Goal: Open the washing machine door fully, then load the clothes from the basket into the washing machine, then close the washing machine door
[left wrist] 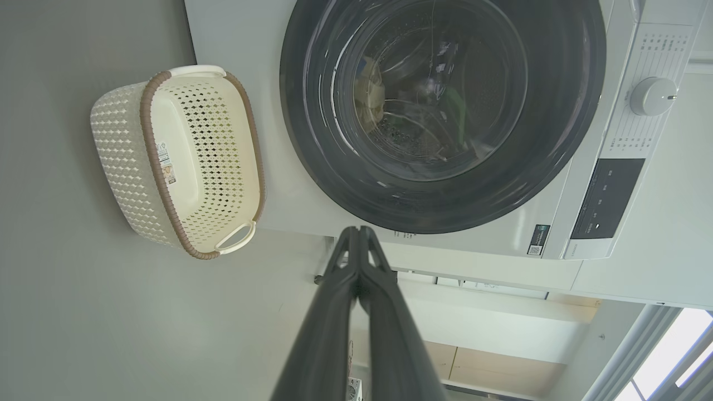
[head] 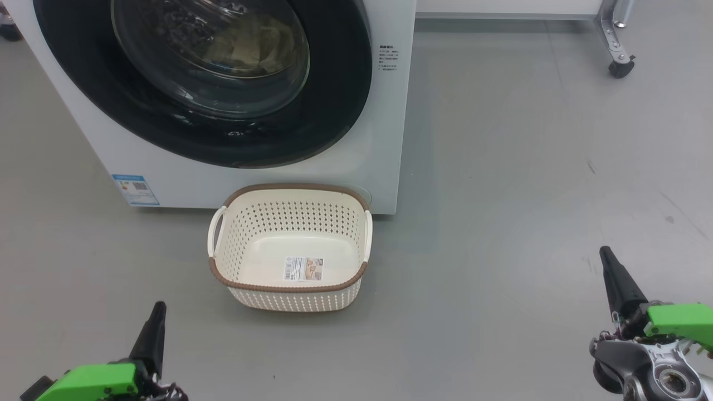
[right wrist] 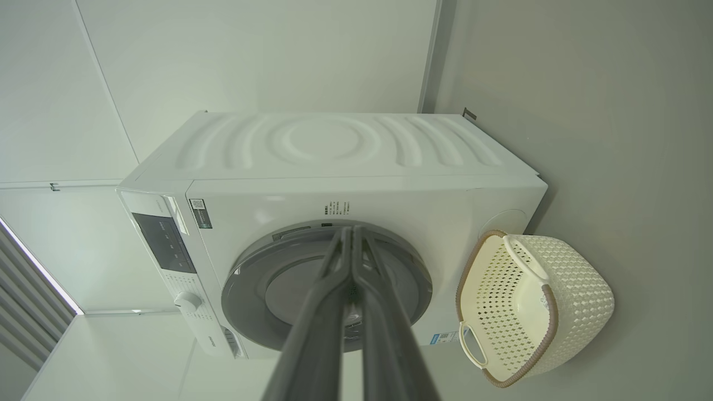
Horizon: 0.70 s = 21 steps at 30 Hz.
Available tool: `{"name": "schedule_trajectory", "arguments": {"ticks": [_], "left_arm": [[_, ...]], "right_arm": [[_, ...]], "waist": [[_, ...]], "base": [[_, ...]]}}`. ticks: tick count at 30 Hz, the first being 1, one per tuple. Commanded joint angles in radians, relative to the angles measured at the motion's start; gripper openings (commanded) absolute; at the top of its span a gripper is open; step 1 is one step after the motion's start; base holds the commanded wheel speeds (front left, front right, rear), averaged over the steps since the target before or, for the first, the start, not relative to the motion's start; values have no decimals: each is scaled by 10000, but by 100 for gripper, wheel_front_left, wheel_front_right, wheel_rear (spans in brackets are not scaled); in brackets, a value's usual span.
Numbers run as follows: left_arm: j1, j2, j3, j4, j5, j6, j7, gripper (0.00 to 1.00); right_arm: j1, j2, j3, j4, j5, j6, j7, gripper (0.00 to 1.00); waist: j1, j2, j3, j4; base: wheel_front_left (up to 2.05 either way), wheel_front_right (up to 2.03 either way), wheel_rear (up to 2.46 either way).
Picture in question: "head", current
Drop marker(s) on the stainless steel washing machine drum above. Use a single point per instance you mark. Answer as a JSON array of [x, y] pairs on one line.
[[167, 28]]

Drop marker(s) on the pale yellow bear-print garment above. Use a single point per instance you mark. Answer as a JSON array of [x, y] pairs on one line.
[[267, 44]]

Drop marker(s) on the round black glass washer door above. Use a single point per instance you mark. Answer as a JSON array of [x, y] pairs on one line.
[[334, 83]]

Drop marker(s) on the white front-load washing machine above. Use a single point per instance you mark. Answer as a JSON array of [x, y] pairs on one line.
[[83, 122]]

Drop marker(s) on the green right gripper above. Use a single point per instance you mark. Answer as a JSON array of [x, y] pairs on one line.
[[679, 320]]

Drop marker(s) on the basket product label sticker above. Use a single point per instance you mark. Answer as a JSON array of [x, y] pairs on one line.
[[304, 268]]

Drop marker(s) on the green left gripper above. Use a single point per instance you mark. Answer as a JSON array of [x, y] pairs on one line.
[[94, 381]]

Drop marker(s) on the blue energy label sticker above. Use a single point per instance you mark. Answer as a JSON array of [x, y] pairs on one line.
[[135, 190]]

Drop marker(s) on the yellow garment with blue trim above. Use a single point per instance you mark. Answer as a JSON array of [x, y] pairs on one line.
[[225, 53]]

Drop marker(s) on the metal stand leg with caster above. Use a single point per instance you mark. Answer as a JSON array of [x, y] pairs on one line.
[[10, 30], [613, 39]]

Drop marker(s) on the white partition panel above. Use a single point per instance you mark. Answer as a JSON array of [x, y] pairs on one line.
[[501, 5]]

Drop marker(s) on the cream perforated laundry basket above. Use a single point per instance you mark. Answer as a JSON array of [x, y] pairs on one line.
[[289, 295]]

